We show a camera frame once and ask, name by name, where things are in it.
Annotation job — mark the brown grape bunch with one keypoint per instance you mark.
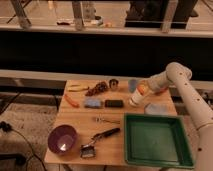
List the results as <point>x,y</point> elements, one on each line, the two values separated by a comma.
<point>97,89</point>

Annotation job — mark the red bowl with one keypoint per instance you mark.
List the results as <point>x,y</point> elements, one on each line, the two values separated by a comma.
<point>161,91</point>

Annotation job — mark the black rectangular block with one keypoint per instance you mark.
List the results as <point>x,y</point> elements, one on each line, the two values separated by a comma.
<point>114,103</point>

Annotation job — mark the orange apple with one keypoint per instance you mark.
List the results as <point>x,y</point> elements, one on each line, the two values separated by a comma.
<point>142,88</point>

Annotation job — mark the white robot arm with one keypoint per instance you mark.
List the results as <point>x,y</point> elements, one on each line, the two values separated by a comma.
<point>201,113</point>

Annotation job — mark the small metal cup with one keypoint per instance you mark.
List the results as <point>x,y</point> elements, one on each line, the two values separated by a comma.
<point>113,84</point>

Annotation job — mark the purple bowl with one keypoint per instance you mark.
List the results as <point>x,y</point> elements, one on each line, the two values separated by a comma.
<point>62,139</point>

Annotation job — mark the white paper cup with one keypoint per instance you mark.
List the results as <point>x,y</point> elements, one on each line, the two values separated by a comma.
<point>136,98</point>

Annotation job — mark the blue sponge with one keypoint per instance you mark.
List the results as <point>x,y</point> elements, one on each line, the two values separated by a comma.
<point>92,103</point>

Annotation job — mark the clear plastic container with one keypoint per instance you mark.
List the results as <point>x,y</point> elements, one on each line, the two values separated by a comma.
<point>155,109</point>

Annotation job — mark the light blue cup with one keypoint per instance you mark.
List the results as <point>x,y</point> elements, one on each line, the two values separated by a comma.
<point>132,84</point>

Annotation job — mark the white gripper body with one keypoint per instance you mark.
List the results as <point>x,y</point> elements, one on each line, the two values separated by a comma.
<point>155,83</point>

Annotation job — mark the orange carrot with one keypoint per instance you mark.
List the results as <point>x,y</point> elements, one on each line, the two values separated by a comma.
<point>71,102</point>

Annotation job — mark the green plastic tray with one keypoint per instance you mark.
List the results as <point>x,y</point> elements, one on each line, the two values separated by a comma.
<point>156,141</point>

